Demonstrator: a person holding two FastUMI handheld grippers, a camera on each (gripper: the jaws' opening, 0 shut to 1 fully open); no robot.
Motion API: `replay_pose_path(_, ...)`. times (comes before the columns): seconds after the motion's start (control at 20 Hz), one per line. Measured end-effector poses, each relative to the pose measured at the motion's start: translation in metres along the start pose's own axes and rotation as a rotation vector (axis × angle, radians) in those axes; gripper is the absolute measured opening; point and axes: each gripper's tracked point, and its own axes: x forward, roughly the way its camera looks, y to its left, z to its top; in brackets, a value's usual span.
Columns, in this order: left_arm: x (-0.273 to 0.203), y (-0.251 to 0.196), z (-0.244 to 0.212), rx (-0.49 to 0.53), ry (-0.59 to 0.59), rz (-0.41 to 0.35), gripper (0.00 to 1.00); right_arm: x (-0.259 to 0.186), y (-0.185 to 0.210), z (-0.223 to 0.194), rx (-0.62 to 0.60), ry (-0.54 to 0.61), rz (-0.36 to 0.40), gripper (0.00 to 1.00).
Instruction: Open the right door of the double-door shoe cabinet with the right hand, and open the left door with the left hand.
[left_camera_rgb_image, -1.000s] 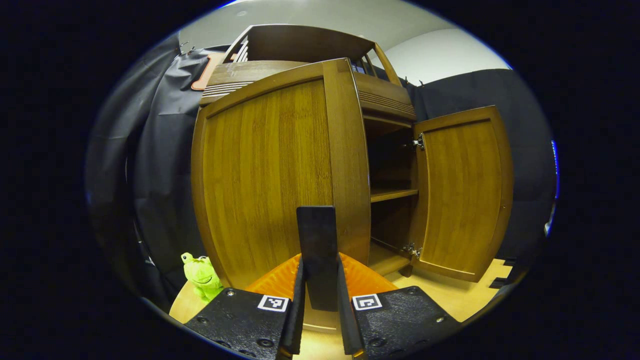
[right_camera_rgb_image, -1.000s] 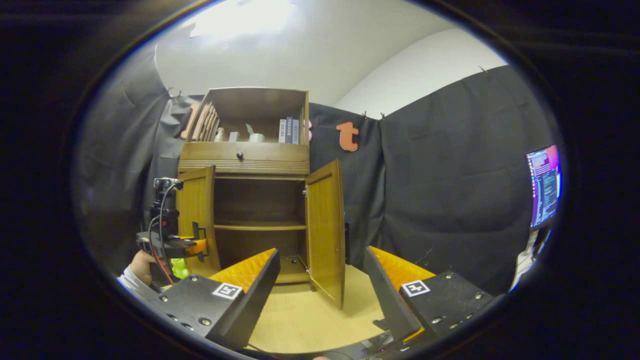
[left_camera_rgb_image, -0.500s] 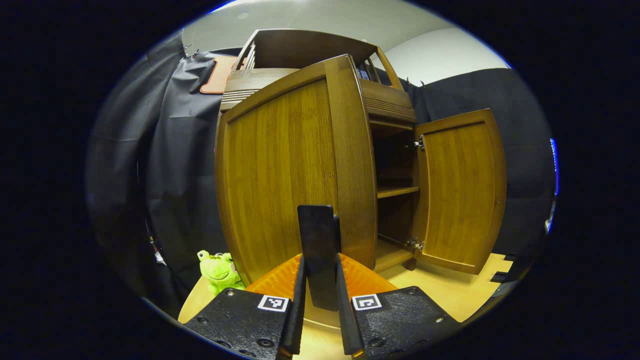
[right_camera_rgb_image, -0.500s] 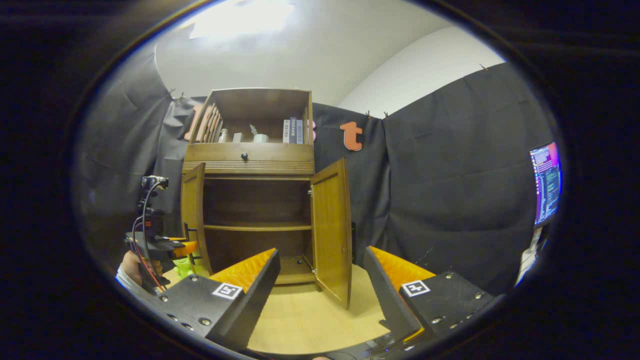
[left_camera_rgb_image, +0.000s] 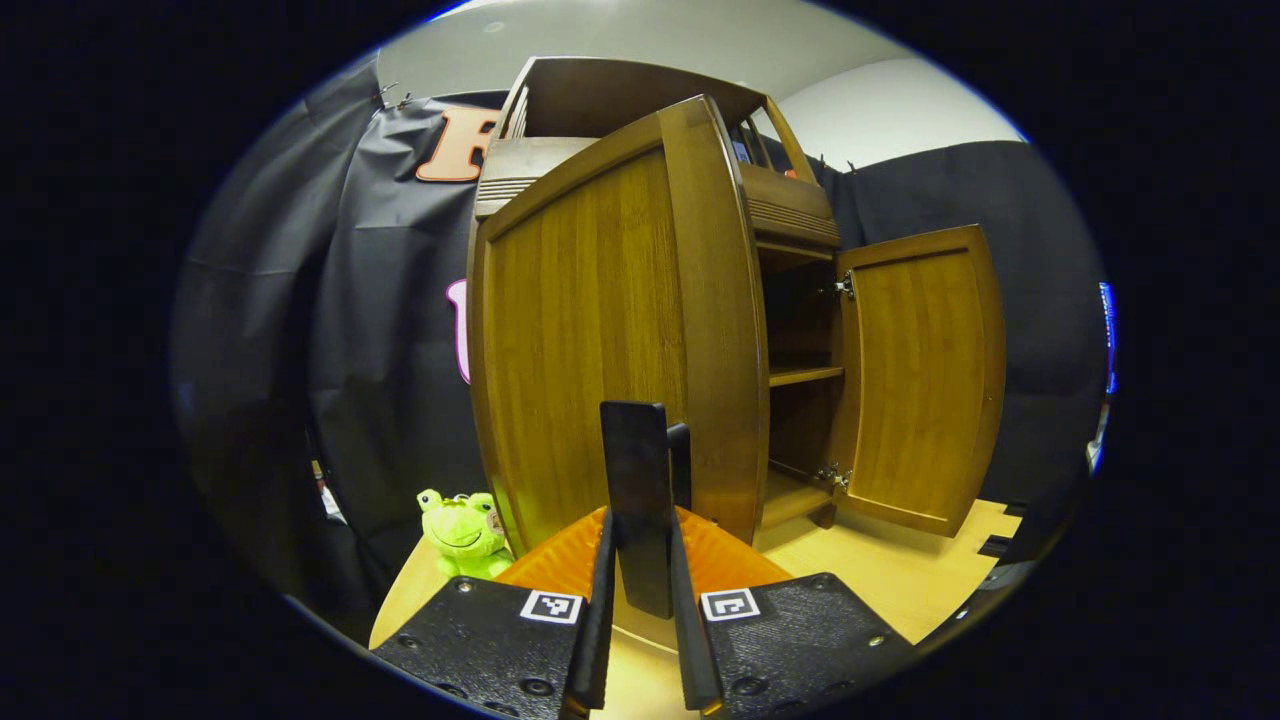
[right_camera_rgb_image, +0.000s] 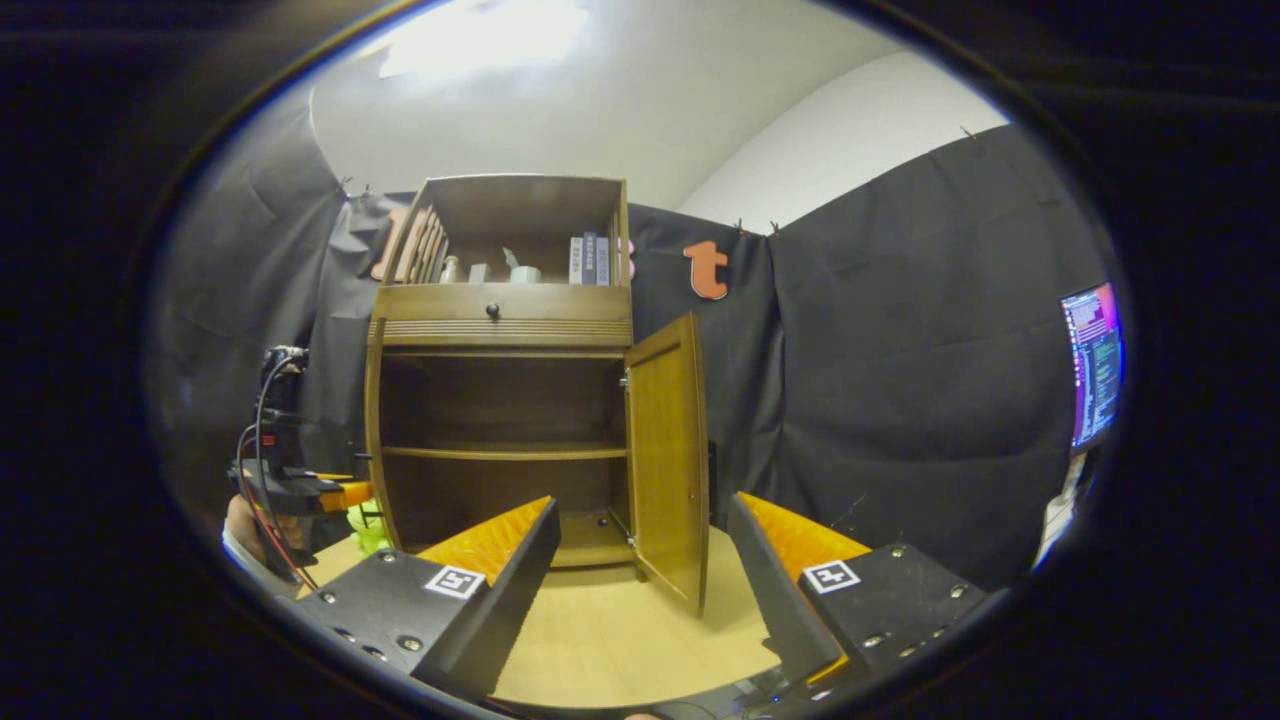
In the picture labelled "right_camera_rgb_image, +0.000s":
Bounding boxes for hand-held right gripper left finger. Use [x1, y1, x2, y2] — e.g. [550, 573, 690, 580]
[297, 495, 563, 701]

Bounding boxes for black cable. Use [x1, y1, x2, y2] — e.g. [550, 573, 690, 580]
[250, 350, 319, 593]

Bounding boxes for computer monitor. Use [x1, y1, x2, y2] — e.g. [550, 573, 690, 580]
[1060, 282, 1126, 453]

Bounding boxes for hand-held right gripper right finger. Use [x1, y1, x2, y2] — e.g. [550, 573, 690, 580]
[727, 490, 991, 686]

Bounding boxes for black backdrop cloth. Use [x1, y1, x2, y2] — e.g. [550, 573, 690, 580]
[150, 100, 1121, 591]

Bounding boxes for wooden shoe cabinet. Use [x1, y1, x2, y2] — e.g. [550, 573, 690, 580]
[363, 175, 637, 571]

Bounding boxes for red cable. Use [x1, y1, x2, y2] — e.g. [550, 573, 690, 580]
[236, 428, 303, 583]

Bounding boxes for wooden cabinet door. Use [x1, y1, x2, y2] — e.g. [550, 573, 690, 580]
[622, 312, 711, 618]
[362, 318, 403, 553]

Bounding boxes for green toy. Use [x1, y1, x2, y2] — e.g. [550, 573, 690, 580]
[347, 503, 393, 558]

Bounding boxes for white object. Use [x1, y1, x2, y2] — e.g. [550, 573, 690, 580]
[1035, 455, 1091, 566]

